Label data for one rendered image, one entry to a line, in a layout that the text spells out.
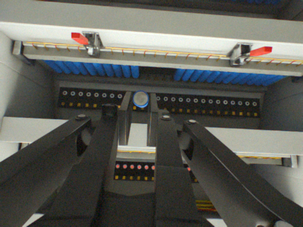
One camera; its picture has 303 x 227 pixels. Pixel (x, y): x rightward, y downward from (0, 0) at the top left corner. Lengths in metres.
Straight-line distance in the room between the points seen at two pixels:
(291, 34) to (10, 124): 0.52
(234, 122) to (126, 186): 0.38
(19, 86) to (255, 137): 0.48
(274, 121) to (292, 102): 0.07
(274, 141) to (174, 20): 0.29
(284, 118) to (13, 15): 0.60
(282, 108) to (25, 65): 0.61
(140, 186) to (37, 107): 0.37
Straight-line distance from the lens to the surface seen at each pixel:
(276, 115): 0.57
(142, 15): 0.34
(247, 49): 0.37
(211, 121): 0.56
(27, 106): 0.48
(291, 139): 0.44
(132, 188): 0.61
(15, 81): 0.45
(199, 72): 0.41
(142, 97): 0.19
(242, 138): 0.39
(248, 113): 0.55
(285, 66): 0.46
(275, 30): 0.40
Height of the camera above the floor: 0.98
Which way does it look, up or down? 10 degrees up
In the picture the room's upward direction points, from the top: 176 degrees counter-clockwise
